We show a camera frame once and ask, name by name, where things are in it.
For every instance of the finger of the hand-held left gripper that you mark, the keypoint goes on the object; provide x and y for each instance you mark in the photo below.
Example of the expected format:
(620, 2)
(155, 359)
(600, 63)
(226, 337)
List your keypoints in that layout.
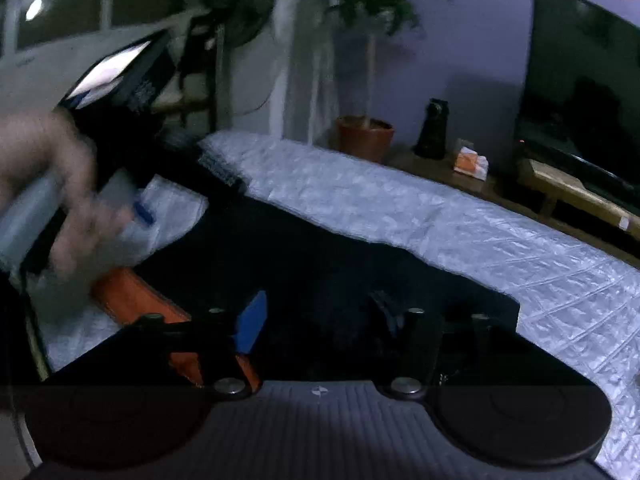
(144, 214)

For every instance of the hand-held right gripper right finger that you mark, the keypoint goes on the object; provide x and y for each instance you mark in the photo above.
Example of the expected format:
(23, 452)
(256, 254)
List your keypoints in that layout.
(391, 319)

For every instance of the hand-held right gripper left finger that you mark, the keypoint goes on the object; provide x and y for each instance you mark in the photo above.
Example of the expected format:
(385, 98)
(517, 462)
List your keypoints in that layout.
(252, 322)

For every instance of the dark pants with orange lining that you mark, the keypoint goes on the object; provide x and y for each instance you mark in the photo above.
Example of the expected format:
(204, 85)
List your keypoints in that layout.
(300, 270)

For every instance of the person's left hand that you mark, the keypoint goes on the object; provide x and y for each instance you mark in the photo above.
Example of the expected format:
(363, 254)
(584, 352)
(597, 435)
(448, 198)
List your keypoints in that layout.
(55, 160)

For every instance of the silver quilted bed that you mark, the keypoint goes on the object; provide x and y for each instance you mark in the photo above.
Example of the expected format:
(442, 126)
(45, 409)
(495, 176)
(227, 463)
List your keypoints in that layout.
(450, 220)

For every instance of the black standing fan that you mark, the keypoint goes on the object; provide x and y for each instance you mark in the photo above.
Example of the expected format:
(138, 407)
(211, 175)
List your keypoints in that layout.
(235, 15)

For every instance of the wooden television stand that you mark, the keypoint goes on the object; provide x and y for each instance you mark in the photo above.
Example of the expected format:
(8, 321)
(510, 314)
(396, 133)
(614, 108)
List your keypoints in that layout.
(500, 195)

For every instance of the white sheer curtain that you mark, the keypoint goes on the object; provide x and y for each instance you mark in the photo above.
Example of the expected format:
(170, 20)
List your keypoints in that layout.
(305, 70)

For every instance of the orange tissue box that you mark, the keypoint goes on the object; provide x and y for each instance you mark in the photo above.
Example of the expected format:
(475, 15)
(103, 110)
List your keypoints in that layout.
(470, 164)

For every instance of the terracotta plant pot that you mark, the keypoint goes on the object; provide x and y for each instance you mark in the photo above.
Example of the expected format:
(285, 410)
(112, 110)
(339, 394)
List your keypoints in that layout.
(365, 140)

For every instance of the black speaker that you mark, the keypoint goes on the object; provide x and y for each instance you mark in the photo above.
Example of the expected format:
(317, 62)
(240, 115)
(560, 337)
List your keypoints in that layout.
(431, 130)

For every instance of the wooden tv bench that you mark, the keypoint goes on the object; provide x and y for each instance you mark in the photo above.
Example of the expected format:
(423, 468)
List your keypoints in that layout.
(580, 195)

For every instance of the green indoor tree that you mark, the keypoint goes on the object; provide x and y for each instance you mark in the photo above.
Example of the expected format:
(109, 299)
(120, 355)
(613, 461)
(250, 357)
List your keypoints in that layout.
(370, 5)

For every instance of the black flat television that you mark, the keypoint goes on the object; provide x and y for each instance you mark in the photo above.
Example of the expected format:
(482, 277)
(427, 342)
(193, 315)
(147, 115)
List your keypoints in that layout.
(580, 85)

